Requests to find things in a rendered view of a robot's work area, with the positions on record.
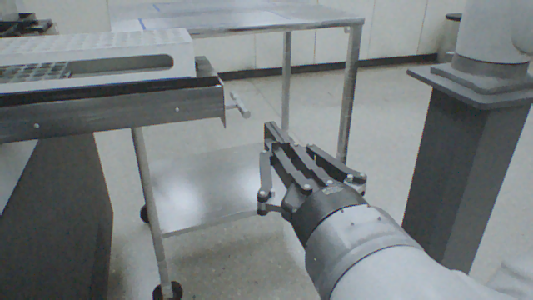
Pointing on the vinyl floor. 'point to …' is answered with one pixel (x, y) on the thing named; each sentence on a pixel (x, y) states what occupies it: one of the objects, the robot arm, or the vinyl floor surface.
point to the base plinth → (324, 67)
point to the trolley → (173, 185)
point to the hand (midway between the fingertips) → (276, 141)
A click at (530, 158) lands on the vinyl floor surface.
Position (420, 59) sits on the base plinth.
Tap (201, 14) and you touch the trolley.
